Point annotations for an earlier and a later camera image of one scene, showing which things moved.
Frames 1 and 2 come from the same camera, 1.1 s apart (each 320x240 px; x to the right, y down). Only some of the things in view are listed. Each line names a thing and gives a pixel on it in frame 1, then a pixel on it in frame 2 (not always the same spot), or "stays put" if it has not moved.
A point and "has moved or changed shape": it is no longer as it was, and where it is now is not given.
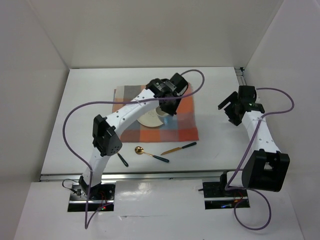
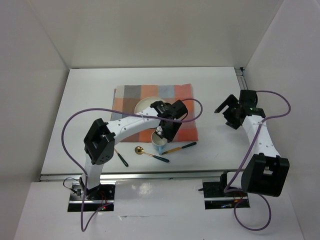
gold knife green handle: (178, 148) stays put
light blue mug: (167, 119) has moved or changed shape
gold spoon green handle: (139, 150) stays put
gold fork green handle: (124, 161) stays put
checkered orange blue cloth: (182, 126) stays put
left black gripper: (170, 110) → (169, 135)
